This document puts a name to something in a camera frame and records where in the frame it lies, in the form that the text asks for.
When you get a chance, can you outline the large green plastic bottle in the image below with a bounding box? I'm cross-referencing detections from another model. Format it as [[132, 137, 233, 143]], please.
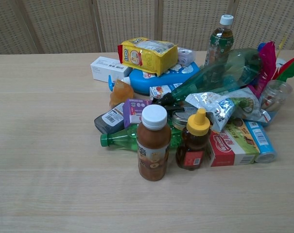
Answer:
[[152, 48, 263, 106]]

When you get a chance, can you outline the blue oval container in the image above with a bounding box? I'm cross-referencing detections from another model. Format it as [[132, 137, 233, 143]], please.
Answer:
[[108, 62, 201, 96]]

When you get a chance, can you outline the yellow snack bag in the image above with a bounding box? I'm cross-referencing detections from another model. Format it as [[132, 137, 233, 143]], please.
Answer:
[[117, 37, 179, 77]]

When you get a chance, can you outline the colourful feather shuttlecock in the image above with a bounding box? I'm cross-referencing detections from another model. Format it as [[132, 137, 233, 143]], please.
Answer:
[[251, 36, 294, 98]]

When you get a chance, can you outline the orange pouch blue cap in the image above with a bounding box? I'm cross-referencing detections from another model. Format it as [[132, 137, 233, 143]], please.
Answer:
[[109, 79, 135, 109]]

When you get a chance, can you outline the white rectangular box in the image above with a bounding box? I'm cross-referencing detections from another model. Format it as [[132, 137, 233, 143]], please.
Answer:
[[90, 56, 133, 83]]

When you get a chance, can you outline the green tea bottle white cap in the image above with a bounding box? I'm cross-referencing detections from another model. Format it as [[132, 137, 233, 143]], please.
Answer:
[[204, 14, 235, 68]]

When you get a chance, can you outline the brown drink bottle white cap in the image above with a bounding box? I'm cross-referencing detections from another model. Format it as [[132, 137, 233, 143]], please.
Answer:
[[136, 104, 172, 182]]

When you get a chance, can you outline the dark grey flat bottle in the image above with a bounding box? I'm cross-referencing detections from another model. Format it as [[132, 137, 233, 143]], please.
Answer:
[[94, 102, 125, 134]]

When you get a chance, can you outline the clear glass jar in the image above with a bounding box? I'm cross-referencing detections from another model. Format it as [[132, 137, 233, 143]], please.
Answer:
[[259, 80, 293, 113]]

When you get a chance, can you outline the woven folding screen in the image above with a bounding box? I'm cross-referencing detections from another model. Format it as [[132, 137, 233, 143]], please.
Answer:
[[0, 0, 294, 56]]

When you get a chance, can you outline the small white purple packet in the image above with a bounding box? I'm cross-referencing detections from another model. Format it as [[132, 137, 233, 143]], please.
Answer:
[[177, 47, 196, 66]]

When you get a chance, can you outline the round metal tin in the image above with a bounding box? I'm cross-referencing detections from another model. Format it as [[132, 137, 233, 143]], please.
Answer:
[[171, 110, 194, 131]]

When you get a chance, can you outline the purple small box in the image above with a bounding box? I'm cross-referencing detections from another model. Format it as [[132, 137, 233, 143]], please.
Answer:
[[122, 98, 153, 129]]

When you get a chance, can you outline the blue cylindrical can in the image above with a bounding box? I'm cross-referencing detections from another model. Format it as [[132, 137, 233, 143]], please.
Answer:
[[245, 120, 277, 164]]

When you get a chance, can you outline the red white biscuit box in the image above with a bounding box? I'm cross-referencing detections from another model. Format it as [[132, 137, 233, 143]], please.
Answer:
[[208, 118, 260, 167]]

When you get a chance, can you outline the silver foil snack bag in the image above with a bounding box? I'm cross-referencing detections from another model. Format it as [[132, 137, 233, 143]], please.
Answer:
[[185, 87, 272, 133]]

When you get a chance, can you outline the small white sachet red print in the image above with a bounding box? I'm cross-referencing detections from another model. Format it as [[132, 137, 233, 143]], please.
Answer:
[[149, 83, 184, 100]]

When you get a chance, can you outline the honey bottle yellow cap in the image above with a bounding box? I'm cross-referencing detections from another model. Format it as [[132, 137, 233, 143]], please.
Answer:
[[175, 108, 212, 171]]

